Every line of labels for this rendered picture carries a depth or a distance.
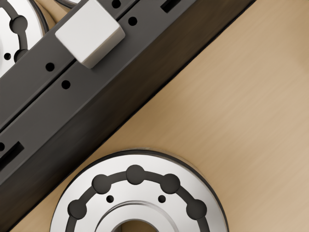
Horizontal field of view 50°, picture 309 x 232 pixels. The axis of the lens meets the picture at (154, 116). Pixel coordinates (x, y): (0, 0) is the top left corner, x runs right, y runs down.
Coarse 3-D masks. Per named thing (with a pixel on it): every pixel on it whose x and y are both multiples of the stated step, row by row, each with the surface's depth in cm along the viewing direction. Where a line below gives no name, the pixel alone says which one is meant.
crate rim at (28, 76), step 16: (80, 0) 12; (112, 0) 12; (128, 0) 12; (64, 16) 12; (112, 16) 12; (48, 32) 12; (32, 48) 12; (48, 48) 12; (64, 48) 12; (16, 64) 12; (32, 64) 12; (48, 64) 12; (64, 64) 12; (0, 80) 12; (16, 80) 12; (32, 80) 12; (48, 80) 12; (0, 96) 12; (16, 96) 12; (32, 96) 12; (0, 112) 12; (16, 112) 12; (0, 128) 12
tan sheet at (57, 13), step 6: (36, 0) 23; (42, 0) 23; (48, 0) 23; (48, 6) 22; (54, 6) 22; (48, 12) 22; (54, 12) 22; (60, 12) 22; (66, 12) 22; (54, 18) 22; (60, 18) 22
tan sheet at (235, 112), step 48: (288, 0) 21; (240, 48) 21; (288, 48) 21; (192, 96) 21; (240, 96) 21; (288, 96) 21; (144, 144) 22; (192, 144) 21; (240, 144) 21; (288, 144) 21; (240, 192) 21; (288, 192) 21
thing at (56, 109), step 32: (160, 0) 12; (192, 0) 12; (128, 32) 12; (160, 32) 12; (96, 64) 12; (128, 64) 12; (64, 96) 12; (96, 96) 12; (32, 128) 12; (64, 128) 12; (0, 160) 12; (32, 160) 12
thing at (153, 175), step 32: (128, 160) 18; (160, 160) 18; (64, 192) 19; (96, 192) 19; (128, 192) 18; (160, 192) 18; (192, 192) 18; (64, 224) 19; (96, 224) 18; (192, 224) 18; (224, 224) 18
